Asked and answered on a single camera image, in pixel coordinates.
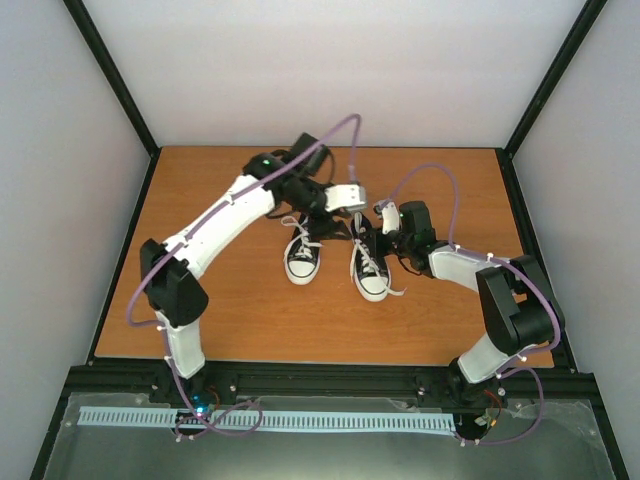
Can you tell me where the white shoelace of sneaker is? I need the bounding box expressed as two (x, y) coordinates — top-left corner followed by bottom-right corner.
(350, 239), (406, 303)
(281, 215), (322, 264)

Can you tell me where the black sneaker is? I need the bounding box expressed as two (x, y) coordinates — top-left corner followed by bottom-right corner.
(281, 215), (322, 286)
(350, 212), (391, 303)

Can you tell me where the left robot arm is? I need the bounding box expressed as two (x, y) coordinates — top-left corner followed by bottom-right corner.
(135, 134), (366, 403)

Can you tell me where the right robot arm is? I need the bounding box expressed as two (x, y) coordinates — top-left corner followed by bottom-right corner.
(374, 200), (564, 406)

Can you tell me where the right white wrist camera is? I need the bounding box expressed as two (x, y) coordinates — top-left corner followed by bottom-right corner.
(374, 199), (401, 235)

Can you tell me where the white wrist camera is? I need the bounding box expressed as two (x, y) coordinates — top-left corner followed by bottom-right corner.
(374, 199), (401, 235)
(324, 183), (368, 213)

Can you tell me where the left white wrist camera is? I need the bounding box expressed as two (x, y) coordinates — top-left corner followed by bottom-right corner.
(324, 183), (368, 213)

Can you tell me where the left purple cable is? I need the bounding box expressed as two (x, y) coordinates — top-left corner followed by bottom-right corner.
(127, 113), (362, 442)

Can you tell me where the purple cable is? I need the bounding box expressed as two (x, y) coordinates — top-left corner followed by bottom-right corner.
(387, 162), (566, 447)
(127, 113), (362, 442)

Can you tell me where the right black frame post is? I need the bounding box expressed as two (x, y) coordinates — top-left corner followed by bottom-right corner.
(503, 0), (609, 157)

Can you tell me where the black frame post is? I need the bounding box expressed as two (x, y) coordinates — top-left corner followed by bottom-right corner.
(62, 0), (162, 157)
(503, 0), (609, 157)

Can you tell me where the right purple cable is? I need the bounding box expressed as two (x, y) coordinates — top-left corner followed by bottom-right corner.
(387, 162), (566, 447)

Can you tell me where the white slotted cable duct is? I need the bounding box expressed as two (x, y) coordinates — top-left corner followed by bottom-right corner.
(77, 406), (455, 436)

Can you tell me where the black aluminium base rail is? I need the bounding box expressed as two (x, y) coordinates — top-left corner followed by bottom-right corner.
(62, 361), (602, 410)

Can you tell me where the left black frame post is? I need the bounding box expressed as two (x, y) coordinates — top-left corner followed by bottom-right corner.
(62, 0), (162, 157)

